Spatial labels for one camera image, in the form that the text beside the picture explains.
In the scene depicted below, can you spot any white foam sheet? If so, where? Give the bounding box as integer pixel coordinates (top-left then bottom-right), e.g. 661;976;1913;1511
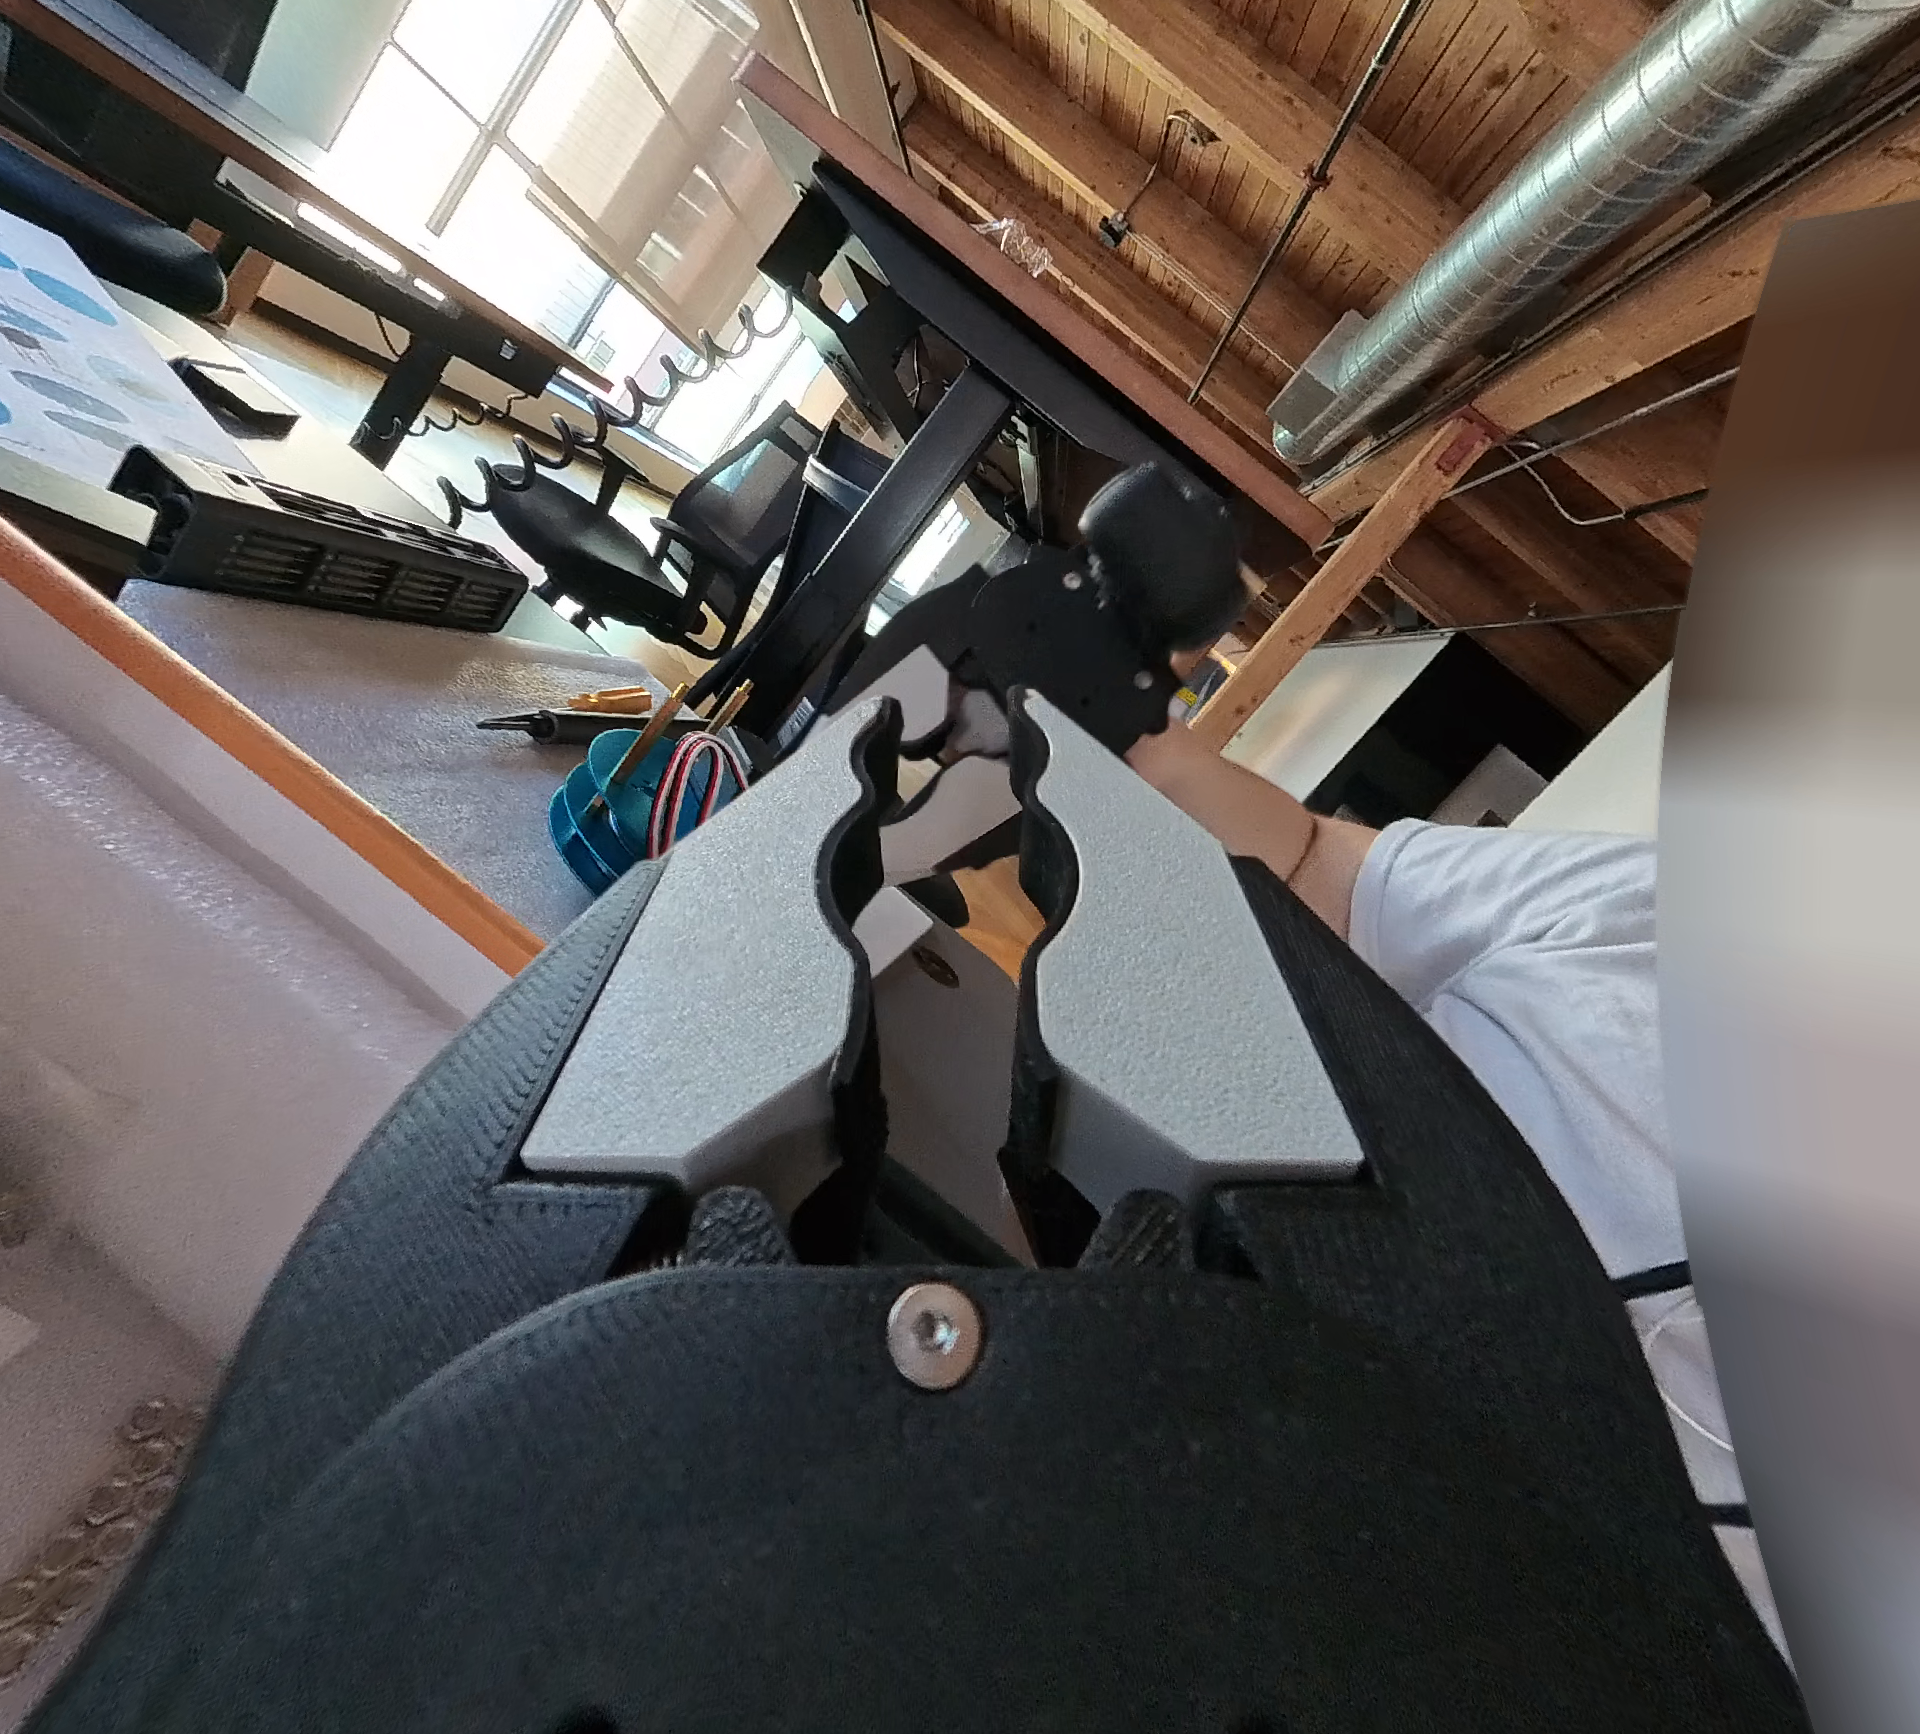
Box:
114;577;709;945

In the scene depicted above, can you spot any blue office chair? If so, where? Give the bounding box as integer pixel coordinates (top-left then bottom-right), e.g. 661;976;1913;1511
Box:
0;134;230;318

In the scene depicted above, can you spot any instruction manual with blue pictures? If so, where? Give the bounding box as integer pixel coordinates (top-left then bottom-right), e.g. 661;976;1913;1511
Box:
0;208;270;494

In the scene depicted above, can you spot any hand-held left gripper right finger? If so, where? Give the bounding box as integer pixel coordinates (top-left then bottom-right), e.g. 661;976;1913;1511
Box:
993;686;1371;1265

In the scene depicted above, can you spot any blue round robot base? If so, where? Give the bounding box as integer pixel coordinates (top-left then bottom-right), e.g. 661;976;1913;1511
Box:
549;719;756;897

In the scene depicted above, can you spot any black mesh office chair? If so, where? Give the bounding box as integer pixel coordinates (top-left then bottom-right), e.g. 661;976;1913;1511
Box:
527;404;864;662

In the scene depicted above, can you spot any black precision screwdriver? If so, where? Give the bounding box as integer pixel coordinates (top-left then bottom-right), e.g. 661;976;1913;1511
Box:
475;708;651;750

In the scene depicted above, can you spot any metal ceiling pipe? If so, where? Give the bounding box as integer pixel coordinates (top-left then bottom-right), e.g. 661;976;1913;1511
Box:
1191;0;1524;404

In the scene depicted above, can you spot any silver ventilation duct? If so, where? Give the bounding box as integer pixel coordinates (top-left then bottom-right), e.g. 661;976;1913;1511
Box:
1268;0;1920;462

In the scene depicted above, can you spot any red white servo cable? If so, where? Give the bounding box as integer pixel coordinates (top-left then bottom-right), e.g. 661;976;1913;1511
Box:
651;734;756;861

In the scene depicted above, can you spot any wooden support post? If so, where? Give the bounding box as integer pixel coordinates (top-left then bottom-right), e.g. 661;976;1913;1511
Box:
1191;411;1488;749

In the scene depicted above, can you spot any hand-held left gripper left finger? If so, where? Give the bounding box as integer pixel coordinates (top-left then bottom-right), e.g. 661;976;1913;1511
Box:
520;696;901;1233

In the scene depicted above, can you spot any black cable spine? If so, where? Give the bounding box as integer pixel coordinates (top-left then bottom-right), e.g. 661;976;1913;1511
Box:
352;293;806;524

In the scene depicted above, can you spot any wooden top standing desk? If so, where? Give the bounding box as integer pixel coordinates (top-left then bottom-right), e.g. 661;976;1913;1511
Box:
736;54;1337;744
0;0;602;459

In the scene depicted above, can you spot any plastic bag of screws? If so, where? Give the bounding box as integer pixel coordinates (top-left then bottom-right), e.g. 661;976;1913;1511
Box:
0;1390;214;1654

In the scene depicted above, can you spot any small black box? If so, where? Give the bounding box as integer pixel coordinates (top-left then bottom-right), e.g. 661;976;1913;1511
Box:
166;353;300;445

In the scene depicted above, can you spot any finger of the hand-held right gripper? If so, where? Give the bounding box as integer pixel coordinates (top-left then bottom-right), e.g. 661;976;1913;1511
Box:
897;690;1021;767

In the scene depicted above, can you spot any person's right forearm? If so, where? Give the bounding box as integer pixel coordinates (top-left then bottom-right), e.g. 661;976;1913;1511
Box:
1125;719;1386;938

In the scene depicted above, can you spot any large glass window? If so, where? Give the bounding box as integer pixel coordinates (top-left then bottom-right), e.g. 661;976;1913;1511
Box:
255;0;844;445

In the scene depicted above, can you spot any black screwdriver bit case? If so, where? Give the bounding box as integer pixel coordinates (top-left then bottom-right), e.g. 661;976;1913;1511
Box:
110;445;532;636

